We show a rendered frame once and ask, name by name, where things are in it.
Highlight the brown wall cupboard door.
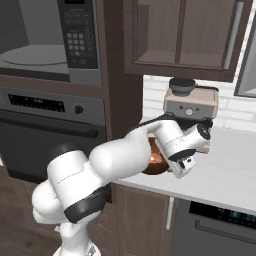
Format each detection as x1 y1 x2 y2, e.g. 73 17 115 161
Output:
123 0 253 83

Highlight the grey microwave turntable plate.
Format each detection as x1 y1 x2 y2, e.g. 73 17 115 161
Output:
1 44 69 67

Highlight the dark grey built-in oven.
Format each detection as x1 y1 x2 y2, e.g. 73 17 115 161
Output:
0 86 108 185

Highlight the beige coffee machine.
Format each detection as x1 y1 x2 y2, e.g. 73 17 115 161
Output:
162 77 220 155

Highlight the grey dishwasher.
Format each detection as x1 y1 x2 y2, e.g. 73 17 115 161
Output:
169 197 256 256

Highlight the brown bowl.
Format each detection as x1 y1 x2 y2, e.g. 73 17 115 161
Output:
141 134 172 176

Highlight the brown tall oven cabinet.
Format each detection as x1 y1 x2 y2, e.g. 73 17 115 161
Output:
95 0 145 204

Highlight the silver base cupboard handle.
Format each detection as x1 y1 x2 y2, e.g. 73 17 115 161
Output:
165 196 175 231

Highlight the grey extractor hood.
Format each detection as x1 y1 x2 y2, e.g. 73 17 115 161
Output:
233 15 256 99

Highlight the grey microwave oven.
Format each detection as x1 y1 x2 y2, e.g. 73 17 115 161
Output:
0 0 104 88

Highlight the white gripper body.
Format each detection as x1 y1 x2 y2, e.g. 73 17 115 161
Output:
168 159 189 180

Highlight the silver cupboard door handle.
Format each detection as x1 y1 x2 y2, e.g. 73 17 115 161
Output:
222 1 245 71

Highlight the grey dishwasher handle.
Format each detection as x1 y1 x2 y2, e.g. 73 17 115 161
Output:
194 219 256 246

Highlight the black oven knob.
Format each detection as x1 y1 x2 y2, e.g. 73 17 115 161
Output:
73 104 85 115

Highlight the brown base cupboard door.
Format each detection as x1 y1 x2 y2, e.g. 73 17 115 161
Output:
115 184 178 256

